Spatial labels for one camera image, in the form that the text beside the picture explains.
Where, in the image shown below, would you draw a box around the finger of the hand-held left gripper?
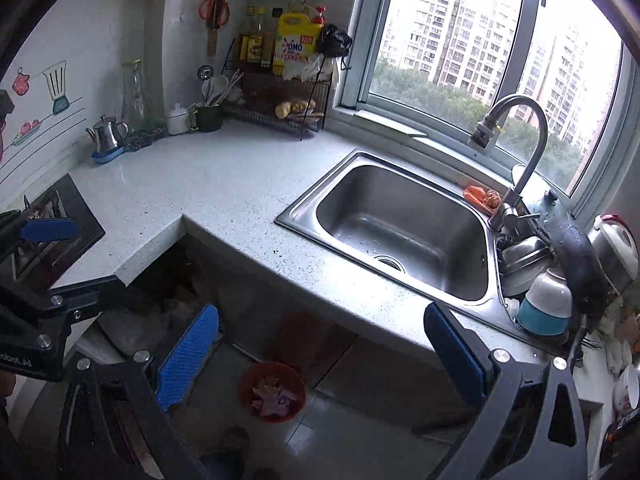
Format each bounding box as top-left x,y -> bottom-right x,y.
0,209 -> 82,264
0,274 -> 127,352

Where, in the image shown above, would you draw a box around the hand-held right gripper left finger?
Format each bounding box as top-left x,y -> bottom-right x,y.
56,302 -> 223,480

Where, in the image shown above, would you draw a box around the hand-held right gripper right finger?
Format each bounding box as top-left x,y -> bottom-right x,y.
412,301 -> 589,480

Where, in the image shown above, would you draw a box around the red trash bin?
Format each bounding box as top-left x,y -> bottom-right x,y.
237,360 -> 308,424

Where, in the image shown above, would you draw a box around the grey plastic bag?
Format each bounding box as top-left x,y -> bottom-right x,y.
97,285 -> 206,361

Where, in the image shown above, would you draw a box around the teal white bowl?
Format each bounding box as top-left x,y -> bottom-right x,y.
515,267 -> 574,337

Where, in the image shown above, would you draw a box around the steel teapot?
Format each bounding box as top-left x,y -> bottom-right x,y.
85,113 -> 130,156

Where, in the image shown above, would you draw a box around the person's blue clothing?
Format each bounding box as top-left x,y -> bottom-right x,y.
200,452 -> 246,480

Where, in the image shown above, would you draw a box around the steel bowl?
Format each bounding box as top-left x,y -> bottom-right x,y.
499,237 -> 556,301

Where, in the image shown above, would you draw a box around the steel wool scrubber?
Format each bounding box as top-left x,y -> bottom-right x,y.
124,124 -> 169,152

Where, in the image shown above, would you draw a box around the steel sink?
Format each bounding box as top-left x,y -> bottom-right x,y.
273,147 -> 577,357

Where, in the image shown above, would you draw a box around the dark cloth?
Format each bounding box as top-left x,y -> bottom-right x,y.
542,212 -> 609,331

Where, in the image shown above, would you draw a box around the glass carafe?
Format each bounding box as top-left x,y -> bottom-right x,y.
121,58 -> 154,131

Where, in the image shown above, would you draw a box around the orange cloth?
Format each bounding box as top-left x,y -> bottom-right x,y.
462,184 -> 503,211

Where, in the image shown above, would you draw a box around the white lidded jar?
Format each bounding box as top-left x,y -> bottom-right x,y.
165,103 -> 191,136

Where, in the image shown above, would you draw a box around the white patterned bowl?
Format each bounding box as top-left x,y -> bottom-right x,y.
612,362 -> 640,416

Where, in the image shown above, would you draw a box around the steel rice cooker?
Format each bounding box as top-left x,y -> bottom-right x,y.
587,213 -> 640,296

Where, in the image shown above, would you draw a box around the dark green mug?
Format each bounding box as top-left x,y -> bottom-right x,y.
187,102 -> 225,134

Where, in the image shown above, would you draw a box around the steel skimmer ladle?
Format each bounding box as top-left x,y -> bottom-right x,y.
197,64 -> 216,106

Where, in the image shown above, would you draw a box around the white spoon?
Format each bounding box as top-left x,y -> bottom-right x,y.
202,74 -> 229,107

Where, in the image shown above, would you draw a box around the steel faucet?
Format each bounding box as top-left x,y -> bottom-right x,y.
467,93 -> 550,234

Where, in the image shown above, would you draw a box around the bundle of steel chopsticks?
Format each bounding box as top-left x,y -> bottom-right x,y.
219,70 -> 246,106

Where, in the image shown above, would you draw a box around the dried red chili bag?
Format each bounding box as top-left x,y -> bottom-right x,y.
244,85 -> 281,111

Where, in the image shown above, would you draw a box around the dark glass bottle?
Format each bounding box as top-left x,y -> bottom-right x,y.
234,5 -> 253,64

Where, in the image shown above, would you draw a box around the yellow label sauce bottle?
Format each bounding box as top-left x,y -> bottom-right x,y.
248,7 -> 271,67

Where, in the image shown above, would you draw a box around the clear plastic bag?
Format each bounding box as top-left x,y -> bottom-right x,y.
282,52 -> 334,81

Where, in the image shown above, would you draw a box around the yellow detergent jug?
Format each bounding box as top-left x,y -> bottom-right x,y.
273,4 -> 326,80

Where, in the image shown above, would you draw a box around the window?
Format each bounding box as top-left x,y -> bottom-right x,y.
332,0 -> 640,222

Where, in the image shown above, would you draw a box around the black plastic bag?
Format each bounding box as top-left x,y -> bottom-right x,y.
315,23 -> 354,71

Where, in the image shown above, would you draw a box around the wall sticker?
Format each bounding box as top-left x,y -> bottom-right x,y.
0,60 -> 86,187

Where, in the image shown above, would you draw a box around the wooden handled knife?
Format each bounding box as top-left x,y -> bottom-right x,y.
207,10 -> 221,57

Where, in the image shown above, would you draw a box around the red handled scissors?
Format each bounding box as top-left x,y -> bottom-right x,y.
198,0 -> 232,31

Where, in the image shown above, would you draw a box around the black wire rack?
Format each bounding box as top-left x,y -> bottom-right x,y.
222,37 -> 337,141

